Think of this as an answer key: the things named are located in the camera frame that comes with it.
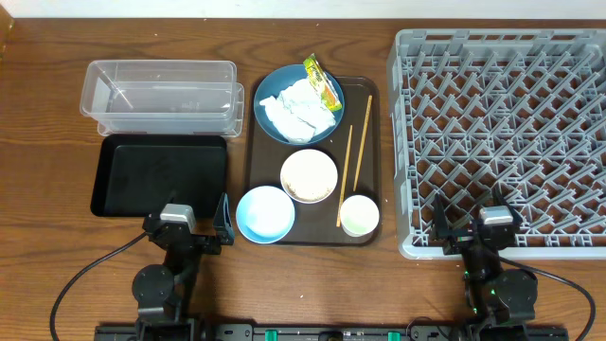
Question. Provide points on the black waste tray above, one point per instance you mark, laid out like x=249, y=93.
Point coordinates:
x=140, y=174

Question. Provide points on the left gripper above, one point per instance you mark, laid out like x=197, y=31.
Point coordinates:
x=198, y=242

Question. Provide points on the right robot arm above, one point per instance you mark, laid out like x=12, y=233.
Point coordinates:
x=502, y=300

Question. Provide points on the dark blue plate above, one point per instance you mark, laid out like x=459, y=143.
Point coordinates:
x=279, y=80

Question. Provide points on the white napkin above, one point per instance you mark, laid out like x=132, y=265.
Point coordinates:
x=298, y=113

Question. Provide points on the pink bowl with rice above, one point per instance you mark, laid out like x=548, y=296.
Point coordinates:
x=308, y=176

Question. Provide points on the right wooden chopstick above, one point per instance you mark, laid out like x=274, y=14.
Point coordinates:
x=362, y=143

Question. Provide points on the clear plastic waste bin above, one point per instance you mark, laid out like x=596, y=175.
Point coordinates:
x=163, y=97

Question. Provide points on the grey dishwasher rack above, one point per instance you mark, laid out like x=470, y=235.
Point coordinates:
x=521, y=110

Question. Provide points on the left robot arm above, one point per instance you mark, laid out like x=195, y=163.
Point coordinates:
x=163, y=291

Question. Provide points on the yellow green snack wrapper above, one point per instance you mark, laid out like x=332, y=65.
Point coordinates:
x=321, y=84

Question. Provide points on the wooden chopstick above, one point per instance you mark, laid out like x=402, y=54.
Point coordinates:
x=362, y=143
x=344, y=177

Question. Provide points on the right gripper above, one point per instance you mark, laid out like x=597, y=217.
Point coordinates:
x=458, y=243

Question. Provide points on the white cup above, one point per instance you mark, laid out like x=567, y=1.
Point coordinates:
x=359, y=216

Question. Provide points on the left wooden chopstick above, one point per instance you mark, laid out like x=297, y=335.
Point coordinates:
x=344, y=177

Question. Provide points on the brown serving tray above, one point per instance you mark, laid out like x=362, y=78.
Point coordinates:
x=314, y=224

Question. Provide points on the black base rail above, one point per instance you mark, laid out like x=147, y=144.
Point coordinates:
x=243, y=332

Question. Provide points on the light blue bowl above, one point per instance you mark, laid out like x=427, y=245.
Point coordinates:
x=265, y=214

